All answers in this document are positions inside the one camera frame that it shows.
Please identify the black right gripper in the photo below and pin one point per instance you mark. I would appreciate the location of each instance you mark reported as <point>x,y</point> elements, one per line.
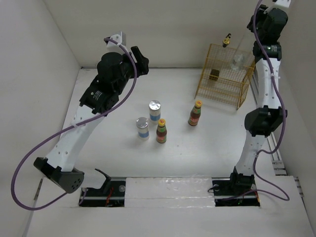
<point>261,14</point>

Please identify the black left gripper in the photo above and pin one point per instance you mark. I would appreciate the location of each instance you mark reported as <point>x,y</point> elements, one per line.
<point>141,62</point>

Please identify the silver-lid shaker blue label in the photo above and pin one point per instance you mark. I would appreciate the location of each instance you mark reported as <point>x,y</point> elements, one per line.
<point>154,111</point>

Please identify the clear liquid glass cruet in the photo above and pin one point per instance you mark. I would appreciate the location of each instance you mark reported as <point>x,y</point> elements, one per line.
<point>241,53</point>

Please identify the dark sauce glass cruet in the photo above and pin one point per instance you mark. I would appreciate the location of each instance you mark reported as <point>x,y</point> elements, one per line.
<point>220,59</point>

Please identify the yellow-capped brown sauce bottle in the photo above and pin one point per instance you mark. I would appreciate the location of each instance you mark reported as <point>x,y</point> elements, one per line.
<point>161,132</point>

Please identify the yellow-capped red sauce bottle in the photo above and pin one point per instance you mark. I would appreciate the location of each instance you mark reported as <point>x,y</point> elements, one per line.
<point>195,113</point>

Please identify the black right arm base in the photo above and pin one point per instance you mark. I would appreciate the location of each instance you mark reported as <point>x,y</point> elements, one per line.
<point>227,196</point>

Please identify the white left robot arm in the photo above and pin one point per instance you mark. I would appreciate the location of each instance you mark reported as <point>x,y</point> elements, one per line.
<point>59,164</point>

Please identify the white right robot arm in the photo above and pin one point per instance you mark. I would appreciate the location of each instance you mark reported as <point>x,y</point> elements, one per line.
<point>270,112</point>

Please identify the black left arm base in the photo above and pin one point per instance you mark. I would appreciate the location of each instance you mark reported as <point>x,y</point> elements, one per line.
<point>110,194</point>

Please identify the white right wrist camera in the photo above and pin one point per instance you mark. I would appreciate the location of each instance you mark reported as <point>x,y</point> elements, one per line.
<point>281,4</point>

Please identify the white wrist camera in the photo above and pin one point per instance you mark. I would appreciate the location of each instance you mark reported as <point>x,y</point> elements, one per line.
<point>281,4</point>
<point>116,39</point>

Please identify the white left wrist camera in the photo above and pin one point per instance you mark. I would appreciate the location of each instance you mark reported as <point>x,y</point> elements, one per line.
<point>116,39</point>

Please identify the yellow wire rack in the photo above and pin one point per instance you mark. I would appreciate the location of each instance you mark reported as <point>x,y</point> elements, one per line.
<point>232,86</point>

